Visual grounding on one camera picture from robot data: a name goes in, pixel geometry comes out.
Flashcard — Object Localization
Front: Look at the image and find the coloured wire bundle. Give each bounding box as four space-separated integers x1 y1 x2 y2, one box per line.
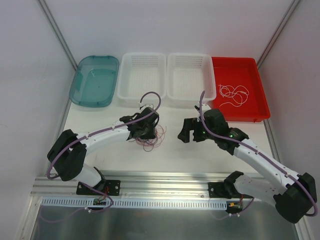
134 123 168 152

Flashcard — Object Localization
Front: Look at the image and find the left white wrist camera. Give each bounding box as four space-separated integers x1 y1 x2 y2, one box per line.
139 102 154 110

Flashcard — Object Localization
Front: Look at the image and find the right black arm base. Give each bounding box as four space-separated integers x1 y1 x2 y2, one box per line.
207 170 253 199

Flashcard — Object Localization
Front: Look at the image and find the teal transparent plastic bin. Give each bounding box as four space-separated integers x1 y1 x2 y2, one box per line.
69 55 120 108

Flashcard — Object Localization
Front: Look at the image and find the aluminium rail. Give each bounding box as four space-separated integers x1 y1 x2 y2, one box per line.
30 170 229 200

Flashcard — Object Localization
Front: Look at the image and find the white perforated basket left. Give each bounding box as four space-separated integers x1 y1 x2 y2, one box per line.
117 52 167 103

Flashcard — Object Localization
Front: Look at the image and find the white perforated basket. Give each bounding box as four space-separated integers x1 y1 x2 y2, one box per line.
167 53 217 108
117 52 167 103

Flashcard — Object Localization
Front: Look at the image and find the white perforated basket right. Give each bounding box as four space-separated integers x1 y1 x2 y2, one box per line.
167 53 217 108

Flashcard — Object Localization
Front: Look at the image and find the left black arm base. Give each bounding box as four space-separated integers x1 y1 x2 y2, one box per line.
75 166 121 196

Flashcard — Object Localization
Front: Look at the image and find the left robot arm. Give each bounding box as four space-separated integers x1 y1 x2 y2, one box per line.
47 106 159 195

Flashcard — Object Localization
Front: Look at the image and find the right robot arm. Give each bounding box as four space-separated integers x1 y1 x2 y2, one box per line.
177 104 318 224

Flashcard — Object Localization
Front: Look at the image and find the white slotted cable duct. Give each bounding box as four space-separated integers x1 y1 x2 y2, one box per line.
41 197 227 211

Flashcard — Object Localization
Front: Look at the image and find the red plastic tray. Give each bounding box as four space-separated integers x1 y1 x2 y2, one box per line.
212 57 271 123

